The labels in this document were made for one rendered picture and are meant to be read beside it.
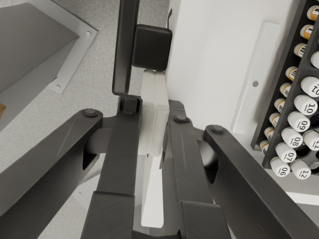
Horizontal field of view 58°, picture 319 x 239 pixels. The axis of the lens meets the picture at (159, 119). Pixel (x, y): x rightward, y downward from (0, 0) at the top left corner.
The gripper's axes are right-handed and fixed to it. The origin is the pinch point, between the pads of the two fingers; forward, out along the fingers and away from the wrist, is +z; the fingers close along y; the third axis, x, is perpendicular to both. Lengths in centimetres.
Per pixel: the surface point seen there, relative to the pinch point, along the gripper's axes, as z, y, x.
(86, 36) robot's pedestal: 92, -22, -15
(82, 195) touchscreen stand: 90, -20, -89
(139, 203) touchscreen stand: 89, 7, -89
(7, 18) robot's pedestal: 67, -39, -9
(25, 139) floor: 94, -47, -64
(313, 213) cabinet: 19.3, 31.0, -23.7
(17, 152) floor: 94, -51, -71
